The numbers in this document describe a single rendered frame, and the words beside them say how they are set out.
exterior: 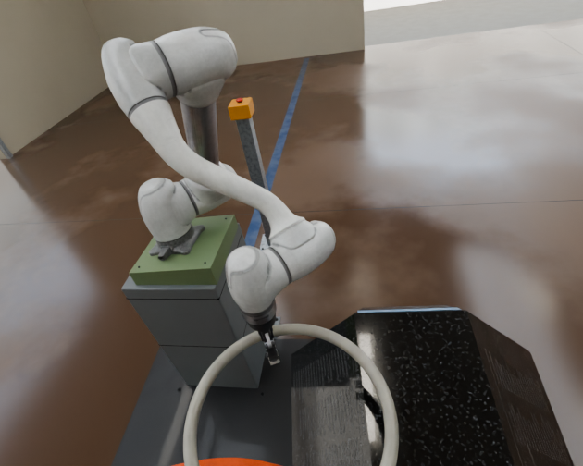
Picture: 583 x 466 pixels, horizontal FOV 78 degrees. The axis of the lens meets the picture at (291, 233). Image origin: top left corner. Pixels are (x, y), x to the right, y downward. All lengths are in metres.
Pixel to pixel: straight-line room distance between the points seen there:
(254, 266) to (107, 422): 1.66
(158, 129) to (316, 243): 0.44
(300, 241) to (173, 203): 0.68
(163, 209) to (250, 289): 0.69
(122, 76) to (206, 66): 0.19
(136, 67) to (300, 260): 0.57
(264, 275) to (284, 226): 0.13
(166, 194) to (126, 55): 0.57
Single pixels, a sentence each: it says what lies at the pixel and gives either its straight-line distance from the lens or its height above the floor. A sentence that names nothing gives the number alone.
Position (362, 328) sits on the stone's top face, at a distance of 1.15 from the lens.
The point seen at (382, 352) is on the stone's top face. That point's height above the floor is 0.83.
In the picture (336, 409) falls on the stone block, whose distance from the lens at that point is 1.12.
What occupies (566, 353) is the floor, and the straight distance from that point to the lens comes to 2.30.
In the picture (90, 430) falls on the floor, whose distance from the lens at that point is 2.32.
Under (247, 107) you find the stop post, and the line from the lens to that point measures 2.11.
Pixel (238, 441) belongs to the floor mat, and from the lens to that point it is 1.94.
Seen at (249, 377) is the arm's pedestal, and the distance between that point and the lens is 1.93.
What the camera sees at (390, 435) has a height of 0.92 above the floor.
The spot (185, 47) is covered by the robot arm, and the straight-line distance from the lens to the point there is 0.97.
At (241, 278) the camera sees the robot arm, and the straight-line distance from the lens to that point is 0.77.
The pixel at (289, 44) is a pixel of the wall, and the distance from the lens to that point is 7.14.
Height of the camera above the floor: 1.78
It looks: 40 degrees down
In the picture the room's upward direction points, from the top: 11 degrees counter-clockwise
